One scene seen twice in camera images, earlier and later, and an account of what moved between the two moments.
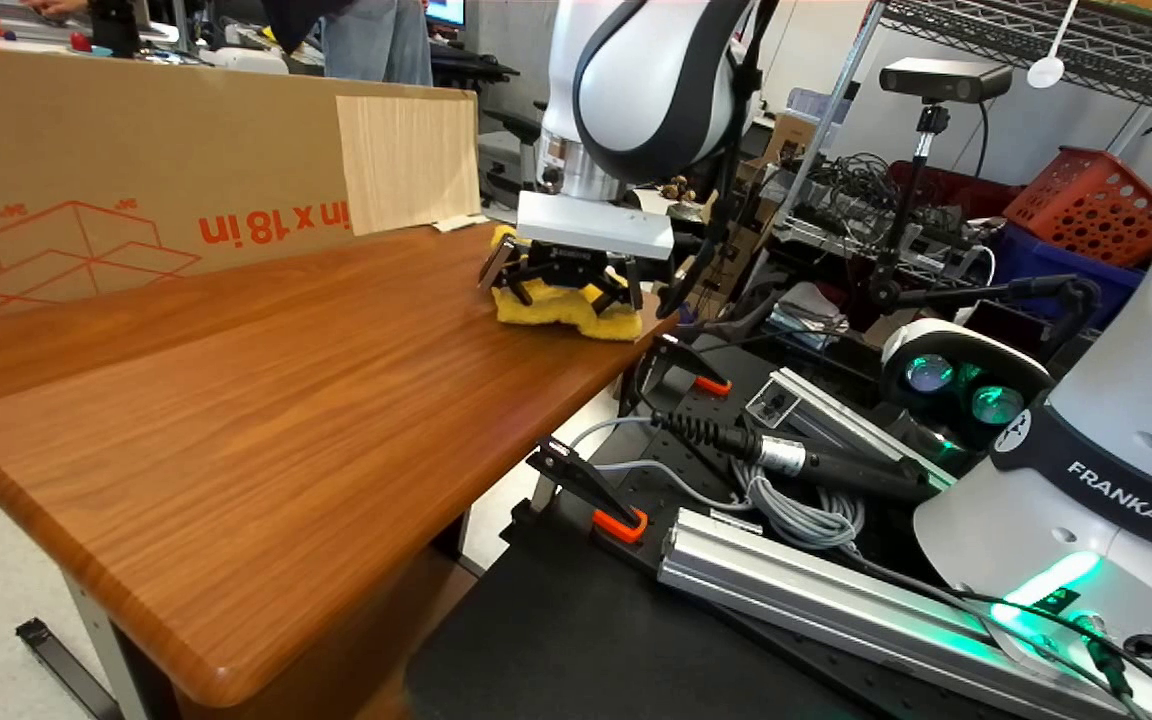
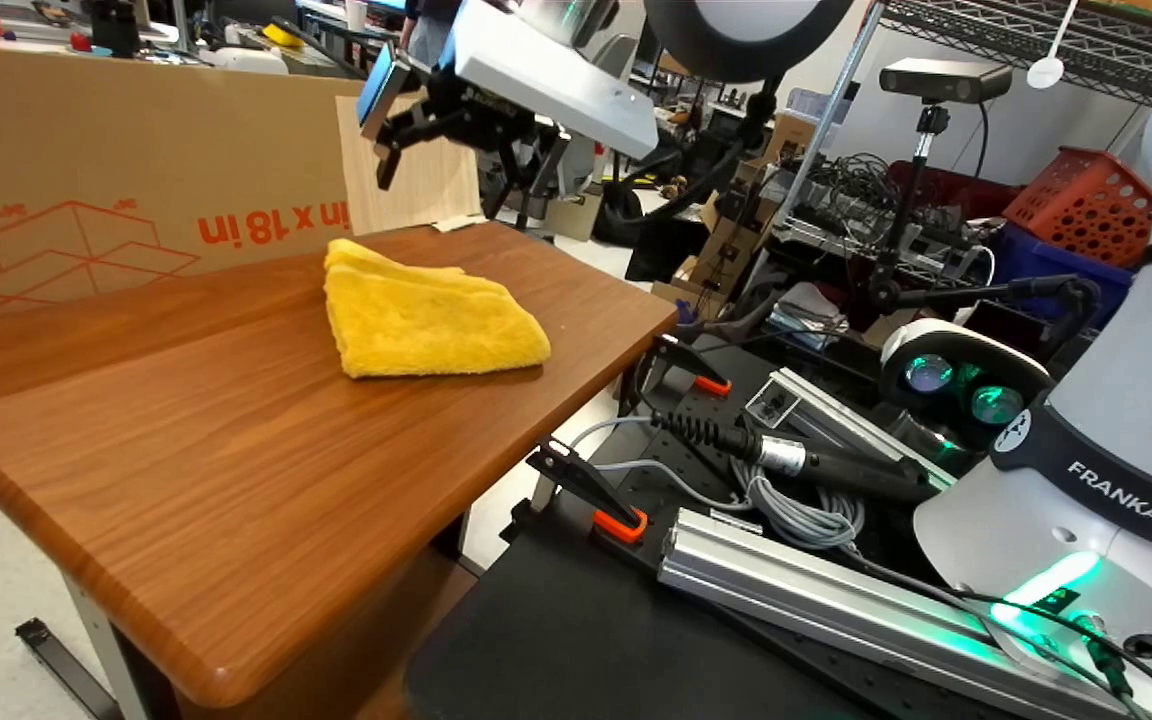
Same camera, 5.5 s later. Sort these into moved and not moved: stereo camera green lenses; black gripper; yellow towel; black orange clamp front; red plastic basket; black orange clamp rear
Moved: black gripper; yellow towel
Not moved: red plastic basket; black orange clamp front; black orange clamp rear; stereo camera green lenses
